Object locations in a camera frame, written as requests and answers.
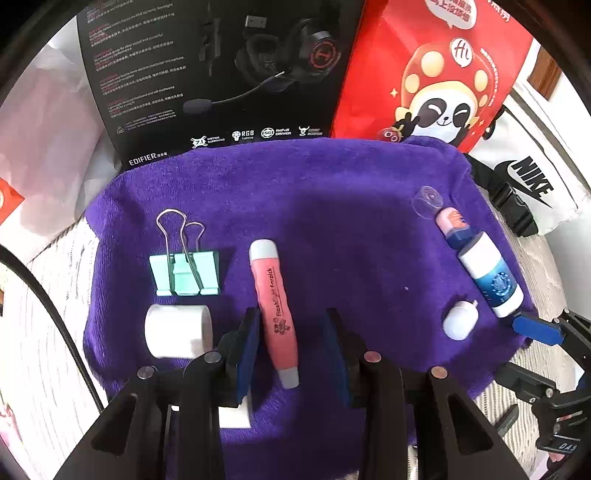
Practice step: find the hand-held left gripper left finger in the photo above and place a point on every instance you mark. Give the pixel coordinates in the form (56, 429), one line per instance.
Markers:
(247, 357)

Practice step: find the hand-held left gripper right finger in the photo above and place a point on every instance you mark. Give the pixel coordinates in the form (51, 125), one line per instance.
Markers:
(334, 362)

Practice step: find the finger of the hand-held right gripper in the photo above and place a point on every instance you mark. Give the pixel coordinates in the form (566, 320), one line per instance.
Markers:
(526, 376)
(538, 328)

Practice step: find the white charger adapter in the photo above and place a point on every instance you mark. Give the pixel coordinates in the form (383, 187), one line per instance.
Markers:
(235, 417)

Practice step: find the pink earpick tube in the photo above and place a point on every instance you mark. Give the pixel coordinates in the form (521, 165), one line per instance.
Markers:
(272, 300)

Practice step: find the blue and white bottle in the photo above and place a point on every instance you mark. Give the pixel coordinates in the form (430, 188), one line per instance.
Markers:
(489, 277)

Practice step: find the white tape roll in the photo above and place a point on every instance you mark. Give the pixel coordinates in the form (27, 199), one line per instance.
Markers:
(175, 330)

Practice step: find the small white round object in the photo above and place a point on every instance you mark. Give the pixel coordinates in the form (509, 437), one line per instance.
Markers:
(459, 319)

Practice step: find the small pink capped tube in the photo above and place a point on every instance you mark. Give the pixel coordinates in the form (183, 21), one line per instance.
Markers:
(452, 226)

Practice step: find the teal binder clip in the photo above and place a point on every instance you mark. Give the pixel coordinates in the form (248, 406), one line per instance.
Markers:
(161, 272)

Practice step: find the purple towel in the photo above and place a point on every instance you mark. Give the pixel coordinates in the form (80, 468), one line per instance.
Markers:
(323, 230)

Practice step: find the clear plastic cap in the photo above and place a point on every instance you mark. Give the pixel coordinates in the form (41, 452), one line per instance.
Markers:
(427, 203)

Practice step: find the black headset box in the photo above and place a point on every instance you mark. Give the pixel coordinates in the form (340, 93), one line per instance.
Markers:
(161, 69)

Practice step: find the white shopping bag red label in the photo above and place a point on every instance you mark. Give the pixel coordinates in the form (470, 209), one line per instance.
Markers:
(55, 115)

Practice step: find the red panda print bag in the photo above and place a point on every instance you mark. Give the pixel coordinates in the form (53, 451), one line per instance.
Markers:
(392, 46)

